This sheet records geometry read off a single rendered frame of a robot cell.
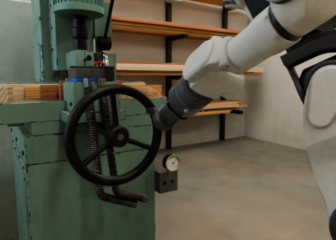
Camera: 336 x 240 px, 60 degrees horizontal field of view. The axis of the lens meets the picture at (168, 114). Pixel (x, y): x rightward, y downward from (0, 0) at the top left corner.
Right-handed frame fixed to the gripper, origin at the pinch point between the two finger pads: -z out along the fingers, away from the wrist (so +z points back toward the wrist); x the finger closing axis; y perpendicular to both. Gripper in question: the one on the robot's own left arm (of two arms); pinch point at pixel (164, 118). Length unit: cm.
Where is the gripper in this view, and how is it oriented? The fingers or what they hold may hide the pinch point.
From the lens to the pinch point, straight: 80.5
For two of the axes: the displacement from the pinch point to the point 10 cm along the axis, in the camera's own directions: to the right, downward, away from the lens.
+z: 4.5, -4.1, -7.9
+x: 5.5, -5.7, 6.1
